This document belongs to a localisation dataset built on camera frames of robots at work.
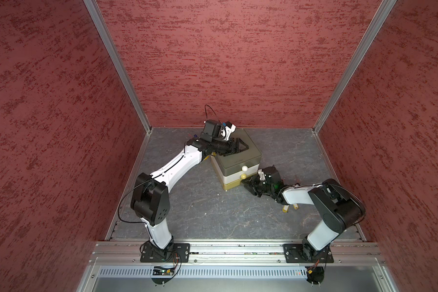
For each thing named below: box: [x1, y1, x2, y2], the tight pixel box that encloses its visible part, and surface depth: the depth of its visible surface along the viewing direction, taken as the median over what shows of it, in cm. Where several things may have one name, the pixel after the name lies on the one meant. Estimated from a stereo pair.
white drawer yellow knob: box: [222, 163, 260, 185], surface depth 87 cm
